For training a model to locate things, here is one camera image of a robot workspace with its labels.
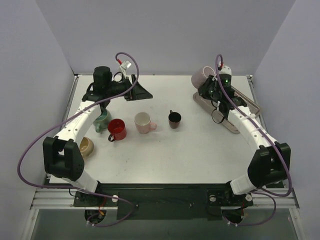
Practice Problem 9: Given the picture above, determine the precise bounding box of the pink ceramic mug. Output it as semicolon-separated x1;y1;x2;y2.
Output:
134;112;157;134

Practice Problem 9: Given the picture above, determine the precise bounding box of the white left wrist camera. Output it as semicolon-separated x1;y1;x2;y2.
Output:
119;60;132;77

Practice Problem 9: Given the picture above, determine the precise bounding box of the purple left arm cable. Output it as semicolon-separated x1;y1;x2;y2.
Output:
17;52;140;228

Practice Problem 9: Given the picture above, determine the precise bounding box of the brown patterned cup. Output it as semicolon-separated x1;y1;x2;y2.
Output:
168;110;182;129

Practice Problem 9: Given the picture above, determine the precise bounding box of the purple mug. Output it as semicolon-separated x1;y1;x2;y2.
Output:
191;66;216;89

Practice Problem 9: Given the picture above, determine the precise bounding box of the aluminium rail frame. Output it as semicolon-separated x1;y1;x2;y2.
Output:
29;74;300;211

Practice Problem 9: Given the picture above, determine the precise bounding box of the green ceramic mug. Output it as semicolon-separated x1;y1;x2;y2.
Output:
93;109;112;133

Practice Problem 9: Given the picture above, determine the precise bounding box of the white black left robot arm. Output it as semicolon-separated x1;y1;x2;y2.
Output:
42;66;153;206

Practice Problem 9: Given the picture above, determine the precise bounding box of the metal serving tray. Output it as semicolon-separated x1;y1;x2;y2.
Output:
192;86;261;135

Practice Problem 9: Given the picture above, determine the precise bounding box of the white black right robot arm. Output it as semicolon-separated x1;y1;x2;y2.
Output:
192;73;292;205

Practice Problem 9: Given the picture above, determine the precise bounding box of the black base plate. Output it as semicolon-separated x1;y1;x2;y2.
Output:
73;183;253;220

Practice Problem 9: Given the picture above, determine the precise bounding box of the beige round mug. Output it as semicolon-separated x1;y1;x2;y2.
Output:
79;137;95;158

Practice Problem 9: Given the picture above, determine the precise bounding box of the red mug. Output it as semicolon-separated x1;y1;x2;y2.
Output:
107;118;127;142

